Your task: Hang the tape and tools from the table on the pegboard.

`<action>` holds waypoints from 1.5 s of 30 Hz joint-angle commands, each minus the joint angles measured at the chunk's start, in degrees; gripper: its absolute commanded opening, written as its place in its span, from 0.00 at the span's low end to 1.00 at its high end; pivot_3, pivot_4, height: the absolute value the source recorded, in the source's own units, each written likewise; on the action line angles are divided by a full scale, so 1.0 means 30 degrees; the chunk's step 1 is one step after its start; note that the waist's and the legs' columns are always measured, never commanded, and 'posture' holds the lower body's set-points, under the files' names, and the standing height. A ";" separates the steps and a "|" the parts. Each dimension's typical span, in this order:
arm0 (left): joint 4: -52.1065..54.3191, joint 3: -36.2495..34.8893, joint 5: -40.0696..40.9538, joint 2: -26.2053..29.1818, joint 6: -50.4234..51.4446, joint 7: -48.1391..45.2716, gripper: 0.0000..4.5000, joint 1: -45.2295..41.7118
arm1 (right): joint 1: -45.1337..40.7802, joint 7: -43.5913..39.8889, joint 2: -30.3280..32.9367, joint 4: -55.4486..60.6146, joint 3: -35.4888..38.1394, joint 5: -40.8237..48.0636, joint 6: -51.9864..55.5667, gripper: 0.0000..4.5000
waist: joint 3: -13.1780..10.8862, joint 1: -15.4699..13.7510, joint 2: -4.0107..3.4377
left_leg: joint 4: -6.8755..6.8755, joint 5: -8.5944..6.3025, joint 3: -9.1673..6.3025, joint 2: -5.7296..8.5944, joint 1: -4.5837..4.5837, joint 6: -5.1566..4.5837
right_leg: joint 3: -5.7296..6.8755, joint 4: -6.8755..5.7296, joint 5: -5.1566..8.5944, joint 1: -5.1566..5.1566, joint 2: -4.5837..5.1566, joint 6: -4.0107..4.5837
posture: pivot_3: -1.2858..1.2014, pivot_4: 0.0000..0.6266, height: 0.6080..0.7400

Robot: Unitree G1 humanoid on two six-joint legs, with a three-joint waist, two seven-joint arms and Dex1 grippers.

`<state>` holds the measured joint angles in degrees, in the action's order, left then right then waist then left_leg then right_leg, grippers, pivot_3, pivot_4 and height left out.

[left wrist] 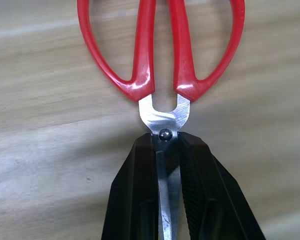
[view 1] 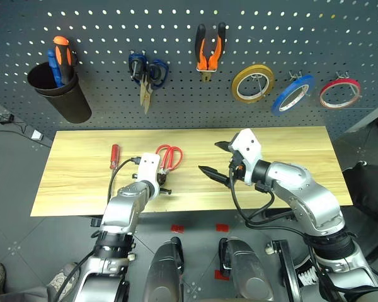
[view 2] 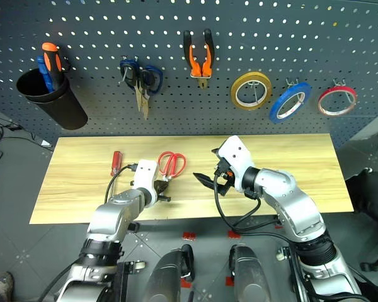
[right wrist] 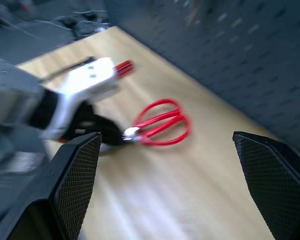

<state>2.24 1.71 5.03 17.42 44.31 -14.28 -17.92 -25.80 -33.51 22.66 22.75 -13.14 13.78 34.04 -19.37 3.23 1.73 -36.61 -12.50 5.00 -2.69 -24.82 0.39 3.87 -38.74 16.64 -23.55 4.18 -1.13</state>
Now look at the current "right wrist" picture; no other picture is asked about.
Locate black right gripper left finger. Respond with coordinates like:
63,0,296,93
0,131,103,240

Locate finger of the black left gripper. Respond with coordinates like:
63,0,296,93
93,113,127,137
100,133,132,151

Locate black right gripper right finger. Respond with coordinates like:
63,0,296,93
232,131,300,240

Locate red-handled scissors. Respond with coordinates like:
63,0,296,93
121,98,193,148

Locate dark grey pegboard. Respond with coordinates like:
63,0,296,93
103,0,300,165

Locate grey robot body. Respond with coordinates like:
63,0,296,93
0,123,53,226

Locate black equipment pile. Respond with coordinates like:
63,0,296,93
53,8,112,42

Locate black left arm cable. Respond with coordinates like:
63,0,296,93
39,56,96,83

